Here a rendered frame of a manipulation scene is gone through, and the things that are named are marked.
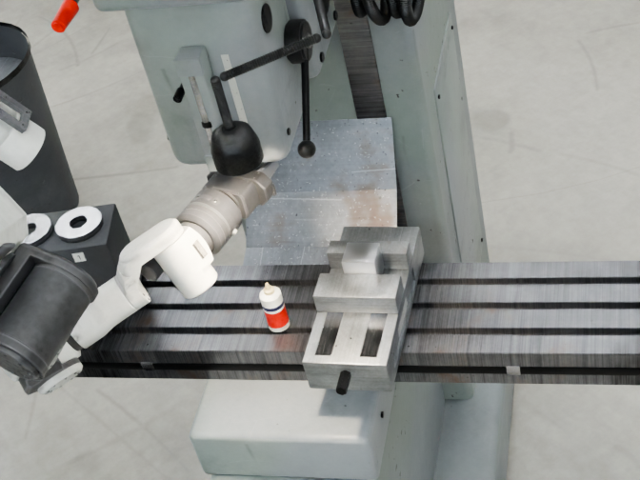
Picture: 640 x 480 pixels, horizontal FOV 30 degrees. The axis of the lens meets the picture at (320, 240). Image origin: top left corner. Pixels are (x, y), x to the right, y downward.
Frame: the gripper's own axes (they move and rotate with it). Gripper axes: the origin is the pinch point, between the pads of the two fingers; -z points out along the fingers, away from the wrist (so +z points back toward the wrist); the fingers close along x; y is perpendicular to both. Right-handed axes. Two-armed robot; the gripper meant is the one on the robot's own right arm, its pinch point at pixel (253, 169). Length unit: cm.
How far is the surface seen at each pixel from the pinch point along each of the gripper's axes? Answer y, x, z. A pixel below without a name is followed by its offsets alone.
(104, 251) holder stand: 16.7, 30.1, 12.3
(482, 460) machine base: 104, -20, -27
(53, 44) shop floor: 123, 243, -177
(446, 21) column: 18, 1, -76
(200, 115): -20.7, -3.5, 12.4
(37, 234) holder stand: 13.6, 43.2, 14.9
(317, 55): -14.5, -7.7, -14.7
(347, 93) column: 11.2, 4.1, -37.7
